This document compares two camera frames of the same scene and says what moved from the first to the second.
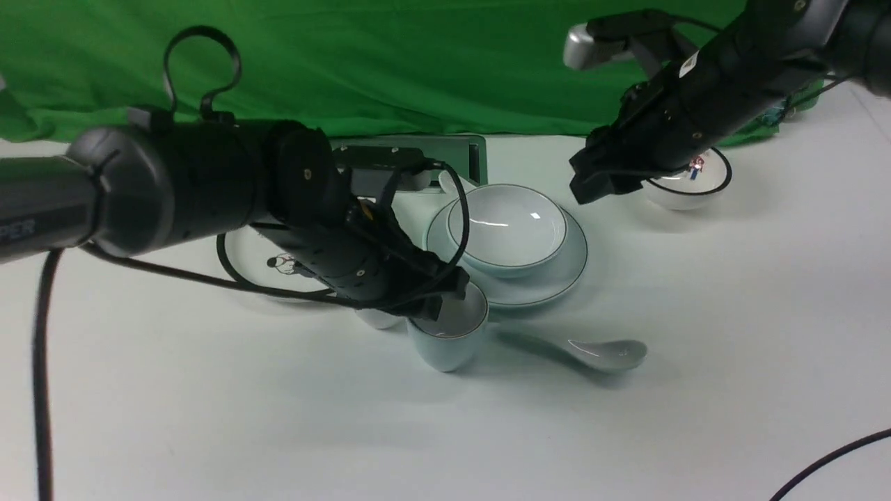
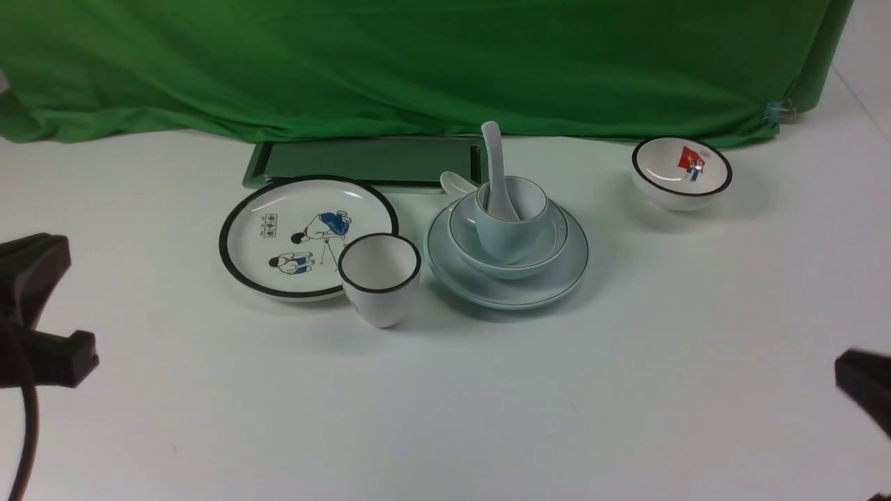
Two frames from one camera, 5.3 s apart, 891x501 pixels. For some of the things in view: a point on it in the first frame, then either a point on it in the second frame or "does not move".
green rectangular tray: [468, 152] does not move
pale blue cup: [449, 344] → [510, 241]
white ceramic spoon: [599, 354] → [500, 207]
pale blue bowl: [513, 230] does not move
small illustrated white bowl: [695, 186] does not move
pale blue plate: [553, 277] does not move
